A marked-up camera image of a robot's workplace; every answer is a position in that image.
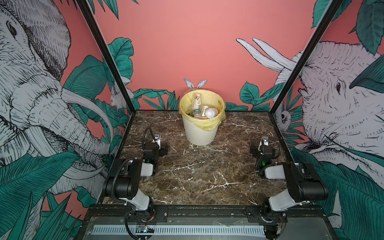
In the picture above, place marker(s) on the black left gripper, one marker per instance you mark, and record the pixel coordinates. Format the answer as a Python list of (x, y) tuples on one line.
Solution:
[(162, 151)]

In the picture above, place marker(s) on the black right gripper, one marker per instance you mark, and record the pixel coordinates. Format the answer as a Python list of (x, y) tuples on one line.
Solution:
[(255, 150)]

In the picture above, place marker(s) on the clear bottle green band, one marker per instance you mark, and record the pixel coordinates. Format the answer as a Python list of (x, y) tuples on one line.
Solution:
[(196, 106)]

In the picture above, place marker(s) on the white opaque bottle red cap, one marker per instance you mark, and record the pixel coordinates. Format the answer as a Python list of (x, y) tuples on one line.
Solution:
[(210, 113)]

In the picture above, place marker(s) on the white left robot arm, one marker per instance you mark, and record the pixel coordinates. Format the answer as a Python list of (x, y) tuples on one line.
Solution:
[(123, 180)]

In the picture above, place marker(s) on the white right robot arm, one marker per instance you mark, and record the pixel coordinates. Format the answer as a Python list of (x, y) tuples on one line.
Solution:
[(304, 185)]

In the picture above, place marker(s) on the white ribbed trash bin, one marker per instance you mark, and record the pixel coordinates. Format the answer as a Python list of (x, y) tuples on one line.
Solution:
[(197, 136)]

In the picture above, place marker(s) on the yellow plastic bin liner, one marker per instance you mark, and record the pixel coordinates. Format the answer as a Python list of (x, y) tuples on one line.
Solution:
[(208, 98)]

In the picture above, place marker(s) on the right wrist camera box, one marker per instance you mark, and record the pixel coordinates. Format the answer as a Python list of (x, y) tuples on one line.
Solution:
[(264, 141)]

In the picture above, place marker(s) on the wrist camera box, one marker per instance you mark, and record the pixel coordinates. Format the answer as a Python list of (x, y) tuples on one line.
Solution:
[(264, 141), (157, 140)]

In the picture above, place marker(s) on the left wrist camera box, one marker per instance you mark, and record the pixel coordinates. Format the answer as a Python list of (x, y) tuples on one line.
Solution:
[(157, 140)]

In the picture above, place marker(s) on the black front rail base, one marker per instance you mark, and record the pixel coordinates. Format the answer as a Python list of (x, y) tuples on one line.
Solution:
[(298, 223)]

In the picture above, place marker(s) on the white ribbed cable duct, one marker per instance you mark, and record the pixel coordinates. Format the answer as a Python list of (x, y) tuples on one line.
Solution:
[(173, 230)]

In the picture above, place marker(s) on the black frame post right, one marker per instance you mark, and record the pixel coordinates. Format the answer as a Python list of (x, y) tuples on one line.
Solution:
[(326, 19)]

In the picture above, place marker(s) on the black frame post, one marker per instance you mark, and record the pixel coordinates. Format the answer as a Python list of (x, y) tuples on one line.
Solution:
[(326, 19), (97, 34)]

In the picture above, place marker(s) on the black frame post left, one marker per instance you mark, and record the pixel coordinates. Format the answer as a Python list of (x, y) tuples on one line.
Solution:
[(97, 34)]

